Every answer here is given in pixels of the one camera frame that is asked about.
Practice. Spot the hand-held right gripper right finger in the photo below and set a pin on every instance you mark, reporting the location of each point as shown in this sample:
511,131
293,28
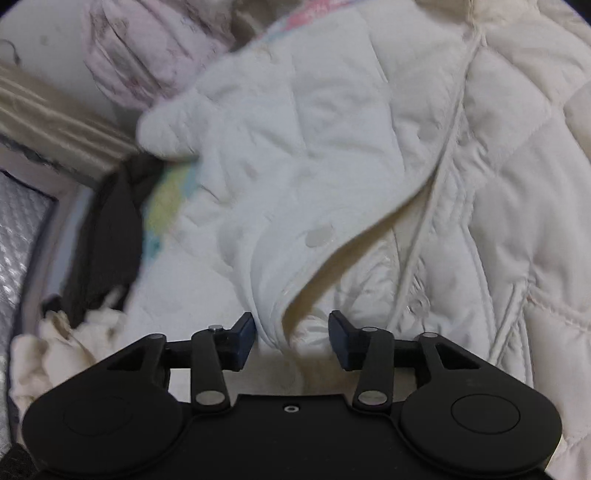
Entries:
339,344

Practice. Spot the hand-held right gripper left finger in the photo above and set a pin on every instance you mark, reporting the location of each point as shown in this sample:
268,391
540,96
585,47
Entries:
244,344

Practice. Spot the white quilted jacket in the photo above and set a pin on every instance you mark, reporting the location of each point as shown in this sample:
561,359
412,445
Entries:
332,138

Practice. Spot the floral bed quilt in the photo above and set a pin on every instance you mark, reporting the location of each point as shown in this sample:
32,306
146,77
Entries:
170,203

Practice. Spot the dark cloth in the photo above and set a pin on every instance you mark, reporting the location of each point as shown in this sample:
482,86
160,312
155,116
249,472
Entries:
106,240

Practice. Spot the cream fuzzy cloth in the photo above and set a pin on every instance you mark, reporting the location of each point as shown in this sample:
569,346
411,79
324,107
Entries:
51,355

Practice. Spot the silver foil window cover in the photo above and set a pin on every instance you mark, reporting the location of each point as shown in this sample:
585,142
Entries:
18,258

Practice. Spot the beige curtain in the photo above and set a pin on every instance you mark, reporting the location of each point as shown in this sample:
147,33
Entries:
51,115

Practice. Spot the pink printed pajama garment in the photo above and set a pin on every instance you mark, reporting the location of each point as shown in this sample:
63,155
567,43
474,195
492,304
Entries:
143,50

